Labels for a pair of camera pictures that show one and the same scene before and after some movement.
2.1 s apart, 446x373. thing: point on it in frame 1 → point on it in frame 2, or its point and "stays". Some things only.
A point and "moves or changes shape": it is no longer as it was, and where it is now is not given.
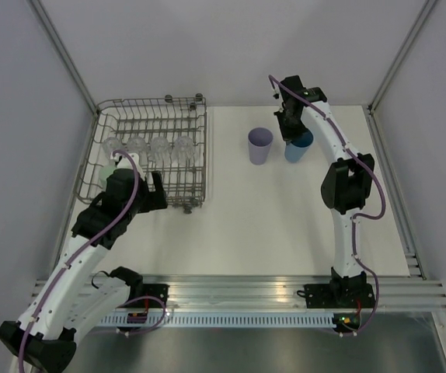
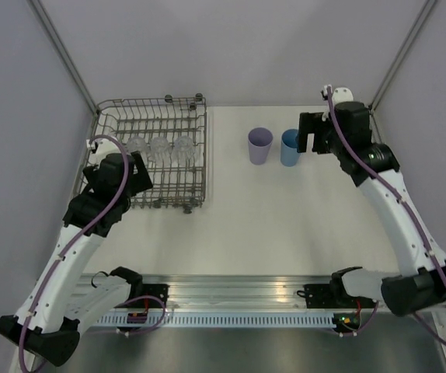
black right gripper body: [290, 127] → [333, 141]
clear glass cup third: [160, 146] stays
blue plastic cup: [297, 148] moves or changes shape
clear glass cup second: [137, 144] stays
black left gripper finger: [157, 200] → [142, 180]
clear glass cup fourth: [183, 150] stays
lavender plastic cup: [259, 141] stays
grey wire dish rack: [168, 135] stays
